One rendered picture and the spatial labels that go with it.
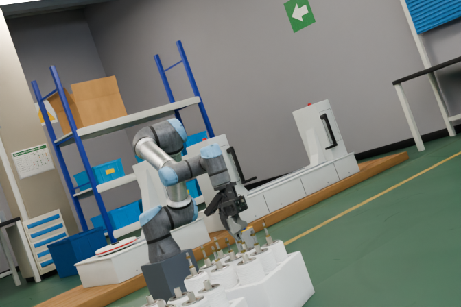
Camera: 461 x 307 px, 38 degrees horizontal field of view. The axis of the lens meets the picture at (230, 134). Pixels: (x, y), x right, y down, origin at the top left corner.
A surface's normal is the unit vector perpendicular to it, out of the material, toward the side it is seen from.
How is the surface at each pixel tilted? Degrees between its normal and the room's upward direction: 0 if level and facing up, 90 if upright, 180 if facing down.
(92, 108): 90
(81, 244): 91
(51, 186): 90
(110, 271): 90
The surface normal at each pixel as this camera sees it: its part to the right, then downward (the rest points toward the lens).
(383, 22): -0.72, 0.25
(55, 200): 0.60, -0.23
